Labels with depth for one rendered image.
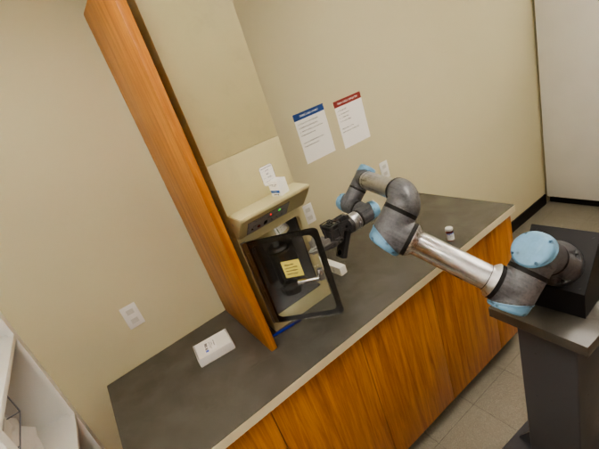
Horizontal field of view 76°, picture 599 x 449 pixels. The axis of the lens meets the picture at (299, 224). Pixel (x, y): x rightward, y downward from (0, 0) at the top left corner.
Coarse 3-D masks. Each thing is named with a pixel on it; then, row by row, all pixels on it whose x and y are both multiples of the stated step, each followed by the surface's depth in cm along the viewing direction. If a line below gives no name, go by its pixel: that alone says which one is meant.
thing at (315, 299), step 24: (264, 240) 146; (288, 240) 144; (312, 240) 142; (264, 264) 151; (312, 264) 147; (288, 288) 154; (312, 288) 152; (336, 288) 150; (288, 312) 159; (312, 312) 157; (336, 312) 155
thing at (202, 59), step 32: (128, 0) 120; (160, 0) 120; (192, 0) 125; (224, 0) 131; (160, 32) 122; (192, 32) 127; (224, 32) 132; (160, 64) 124; (192, 64) 128; (224, 64) 134; (192, 96) 130; (224, 96) 136; (256, 96) 143; (192, 128) 132; (224, 128) 138; (256, 128) 145
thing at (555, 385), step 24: (528, 336) 138; (528, 360) 144; (552, 360) 134; (576, 360) 126; (528, 384) 150; (552, 384) 139; (576, 384) 130; (528, 408) 156; (552, 408) 145; (576, 408) 135; (528, 432) 178; (552, 432) 151; (576, 432) 140
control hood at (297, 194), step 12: (288, 192) 147; (300, 192) 148; (252, 204) 148; (264, 204) 143; (276, 204) 142; (300, 204) 158; (228, 216) 144; (240, 216) 139; (252, 216) 138; (240, 228) 139
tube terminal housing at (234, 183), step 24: (264, 144) 148; (216, 168) 139; (240, 168) 144; (288, 168) 156; (216, 192) 142; (240, 192) 146; (264, 192) 151; (288, 216) 159; (240, 240) 149; (264, 312) 167
